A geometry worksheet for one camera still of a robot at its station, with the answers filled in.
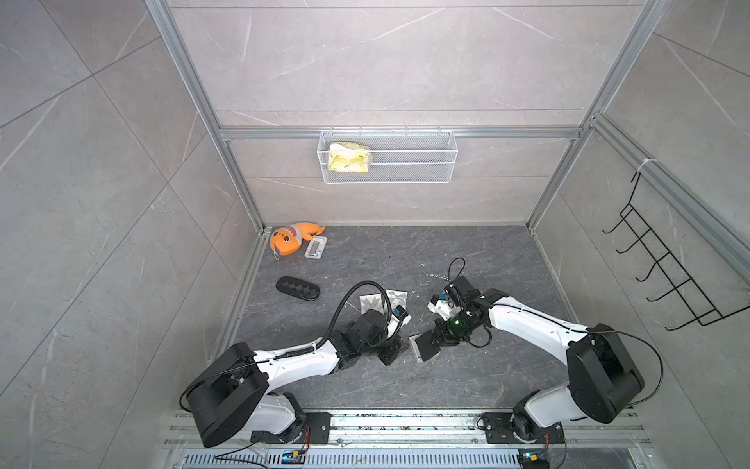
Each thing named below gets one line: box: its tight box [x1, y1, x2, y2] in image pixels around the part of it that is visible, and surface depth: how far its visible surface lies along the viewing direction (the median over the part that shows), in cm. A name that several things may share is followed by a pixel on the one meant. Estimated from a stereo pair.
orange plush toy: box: [269, 221, 327, 260], surface depth 109 cm
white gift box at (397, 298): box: [385, 289, 409, 310], surface depth 97 cm
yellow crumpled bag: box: [328, 141, 371, 173], surface depth 87 cm
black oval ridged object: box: [275, 275, 321, 302], surface depth 100 cm
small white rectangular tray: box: [304, 235, 329, 259], surface depth 113 cm
